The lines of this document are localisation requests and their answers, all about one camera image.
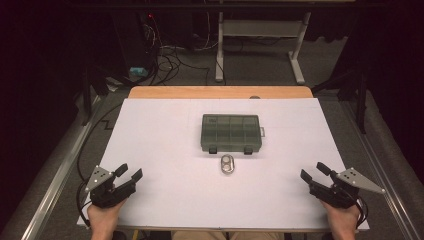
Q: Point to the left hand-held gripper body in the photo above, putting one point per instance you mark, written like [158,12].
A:
[100,190]

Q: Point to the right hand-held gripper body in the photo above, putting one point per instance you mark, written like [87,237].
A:
[343,193]

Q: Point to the silver oval metal part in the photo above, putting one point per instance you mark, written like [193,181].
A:
[228,164]

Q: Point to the grey transparent compartment box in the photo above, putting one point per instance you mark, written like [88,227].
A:
[230,133]

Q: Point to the person's right hand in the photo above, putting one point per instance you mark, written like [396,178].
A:
[343,218]

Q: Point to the person's left hand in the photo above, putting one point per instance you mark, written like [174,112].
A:
[105,218]

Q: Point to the white board sheet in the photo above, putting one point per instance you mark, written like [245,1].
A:
[166,150]

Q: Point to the black stand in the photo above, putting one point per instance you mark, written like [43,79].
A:
[96,83]
[358,90]

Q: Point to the small teal object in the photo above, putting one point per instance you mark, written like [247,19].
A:
[138,71]

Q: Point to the aluminium floor rail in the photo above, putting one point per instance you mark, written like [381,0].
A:
[56,176]
[383,166]

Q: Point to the white metal desk frame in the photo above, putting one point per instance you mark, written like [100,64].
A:
[260,28]

